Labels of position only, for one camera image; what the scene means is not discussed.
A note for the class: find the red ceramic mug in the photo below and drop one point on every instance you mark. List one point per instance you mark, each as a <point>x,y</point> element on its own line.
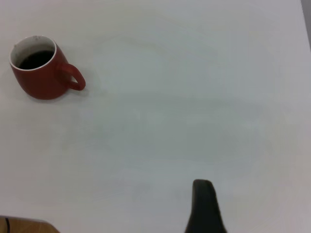
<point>43,82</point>

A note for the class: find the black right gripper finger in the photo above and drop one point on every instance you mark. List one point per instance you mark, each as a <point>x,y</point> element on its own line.
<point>205,211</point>

